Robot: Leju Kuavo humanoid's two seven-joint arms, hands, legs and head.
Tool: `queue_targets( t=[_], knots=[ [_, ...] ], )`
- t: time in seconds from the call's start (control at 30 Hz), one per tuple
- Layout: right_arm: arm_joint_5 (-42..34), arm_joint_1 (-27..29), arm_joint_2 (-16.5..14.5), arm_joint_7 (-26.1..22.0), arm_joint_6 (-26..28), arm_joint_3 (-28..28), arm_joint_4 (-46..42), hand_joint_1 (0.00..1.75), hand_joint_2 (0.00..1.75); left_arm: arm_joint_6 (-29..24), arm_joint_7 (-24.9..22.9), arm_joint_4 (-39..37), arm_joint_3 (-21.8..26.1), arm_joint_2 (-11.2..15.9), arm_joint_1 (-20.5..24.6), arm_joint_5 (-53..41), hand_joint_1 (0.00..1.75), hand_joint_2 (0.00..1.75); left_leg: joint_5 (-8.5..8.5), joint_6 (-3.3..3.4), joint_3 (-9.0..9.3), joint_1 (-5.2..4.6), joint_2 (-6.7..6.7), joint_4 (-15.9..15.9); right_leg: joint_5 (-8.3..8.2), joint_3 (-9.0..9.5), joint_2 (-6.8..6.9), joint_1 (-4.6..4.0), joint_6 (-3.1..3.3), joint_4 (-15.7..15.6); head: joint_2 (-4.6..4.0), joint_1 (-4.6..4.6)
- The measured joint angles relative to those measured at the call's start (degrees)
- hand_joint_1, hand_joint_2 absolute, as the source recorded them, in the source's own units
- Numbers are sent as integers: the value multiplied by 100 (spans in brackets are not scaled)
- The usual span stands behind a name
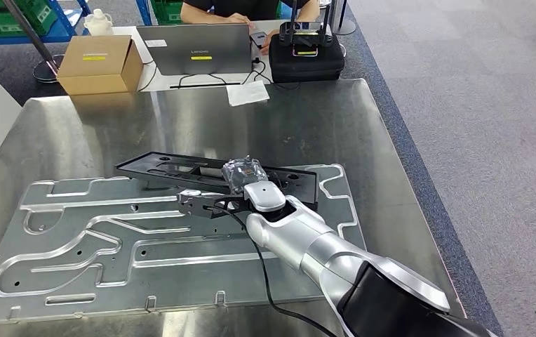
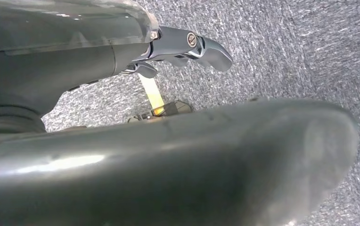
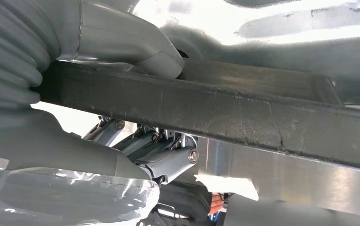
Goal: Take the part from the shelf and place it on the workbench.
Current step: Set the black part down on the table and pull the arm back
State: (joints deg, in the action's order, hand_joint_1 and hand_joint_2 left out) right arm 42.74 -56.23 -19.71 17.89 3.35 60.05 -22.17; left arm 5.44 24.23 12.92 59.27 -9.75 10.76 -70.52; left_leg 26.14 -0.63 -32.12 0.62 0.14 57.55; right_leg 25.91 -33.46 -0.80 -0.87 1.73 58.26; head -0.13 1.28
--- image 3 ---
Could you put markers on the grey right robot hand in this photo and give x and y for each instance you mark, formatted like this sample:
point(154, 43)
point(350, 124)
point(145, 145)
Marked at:
point(58, 156)

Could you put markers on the white paper sheet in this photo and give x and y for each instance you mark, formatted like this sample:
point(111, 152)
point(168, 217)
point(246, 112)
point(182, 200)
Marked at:
point(230, 185)

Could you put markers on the grey stamped metal panel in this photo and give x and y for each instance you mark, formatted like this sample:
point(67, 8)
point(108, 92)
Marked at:
point(292, 53)

